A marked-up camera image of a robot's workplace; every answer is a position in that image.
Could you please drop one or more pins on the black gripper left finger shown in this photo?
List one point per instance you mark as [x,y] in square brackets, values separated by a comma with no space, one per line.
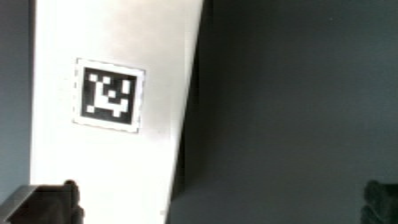
[43,204]

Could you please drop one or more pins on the white cabinet top block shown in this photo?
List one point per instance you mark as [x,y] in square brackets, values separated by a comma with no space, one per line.
[114,49]

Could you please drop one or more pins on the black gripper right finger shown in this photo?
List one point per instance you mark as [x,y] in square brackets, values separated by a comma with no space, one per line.
[379,211]

